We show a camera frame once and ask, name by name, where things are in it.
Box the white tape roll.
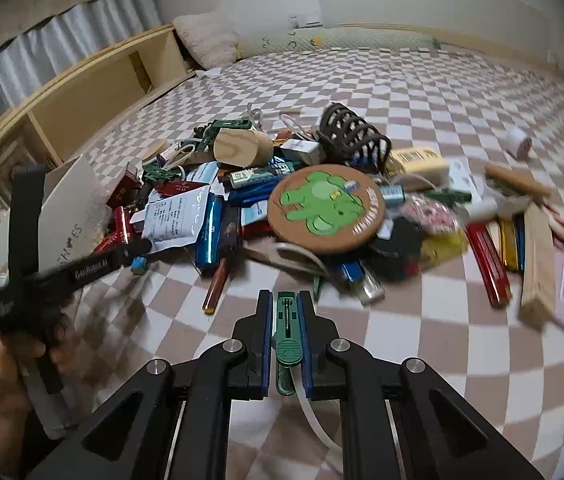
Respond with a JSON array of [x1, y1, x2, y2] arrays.
[[503, 126, 532, 160]]

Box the fluffy white pillow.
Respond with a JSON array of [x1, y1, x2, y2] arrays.
[[172, 11, 239, 70]]

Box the green clip with white strap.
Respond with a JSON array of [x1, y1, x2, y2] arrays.
[[273, 292, 343, 455]]

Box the red lighter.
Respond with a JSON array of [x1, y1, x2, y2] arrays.
[[465, 222, 512, 309]]

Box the grey curtain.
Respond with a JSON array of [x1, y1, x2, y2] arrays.
[[0, 0, 163, 116]]

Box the white shoe box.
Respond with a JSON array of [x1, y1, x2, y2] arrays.
[[0, 155, 112, 273]]

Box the pink blue lighter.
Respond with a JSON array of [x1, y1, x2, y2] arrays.
[[130, 256, 148, 275]]

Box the brown hair claw clip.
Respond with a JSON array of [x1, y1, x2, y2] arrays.
[[317, 103, 393, 174]]

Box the white paper receipt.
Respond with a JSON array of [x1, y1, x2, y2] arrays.
[[142, 185, 209, 254]]

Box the brown pen gold tip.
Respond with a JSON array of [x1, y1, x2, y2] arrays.
[[203, 205, 241, 315]]

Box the wooden stick block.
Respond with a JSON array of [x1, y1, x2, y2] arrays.
[[519, 203, 556, 330]]

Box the shiny blue pen tube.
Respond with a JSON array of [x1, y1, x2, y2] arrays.
[[194, 194, 224, 274]]

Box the red cigarette box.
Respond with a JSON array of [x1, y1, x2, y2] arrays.
[[106, 162, 141, 210]]

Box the checkered bed sheet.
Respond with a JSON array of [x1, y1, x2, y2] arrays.
[[74, 50, 564, 479]]

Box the green bolster pillow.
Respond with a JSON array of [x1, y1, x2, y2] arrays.
[[236, 27, 440, 58]]

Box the green dinosaur cork coaster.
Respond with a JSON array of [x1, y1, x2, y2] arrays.
[[267, 165, 386, 255]]

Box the wooden dowel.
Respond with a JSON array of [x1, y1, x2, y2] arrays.
[[484, 162, 553, 198]]

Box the wall socket panel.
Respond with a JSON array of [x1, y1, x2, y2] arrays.
[[287, 12, 323, 29]]

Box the wooden bedside shelf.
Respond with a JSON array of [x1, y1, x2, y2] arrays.
[[0, 24, 191, 166]]

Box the oval wooden block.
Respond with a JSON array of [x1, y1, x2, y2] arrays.
[[212, 128, 274, 169]]

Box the person left hand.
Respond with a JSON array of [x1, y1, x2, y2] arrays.
[[0, 334, 47, 477]]

